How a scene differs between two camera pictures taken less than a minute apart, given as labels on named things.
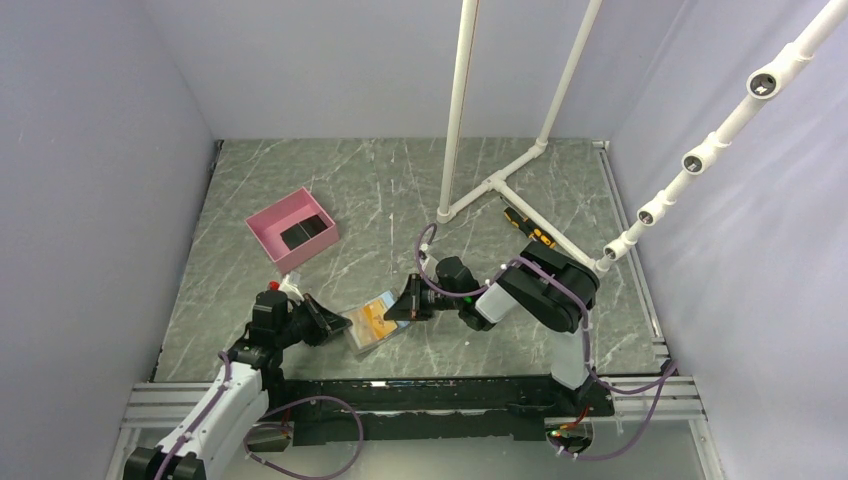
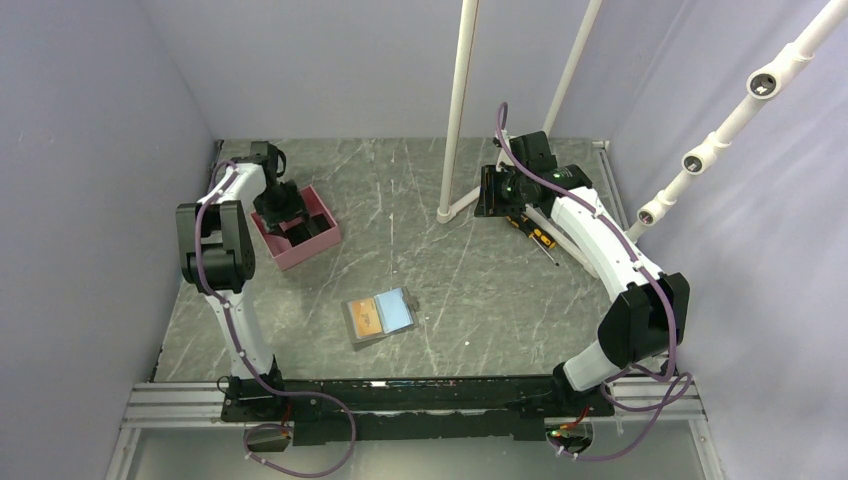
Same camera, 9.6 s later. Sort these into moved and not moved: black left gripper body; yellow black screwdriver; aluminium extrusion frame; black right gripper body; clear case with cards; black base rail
Moved: black right gripper body; black left gripper body; clear case with cards
Not moved: yellow black screwdriver; black base rail; aluminium extrusion frame
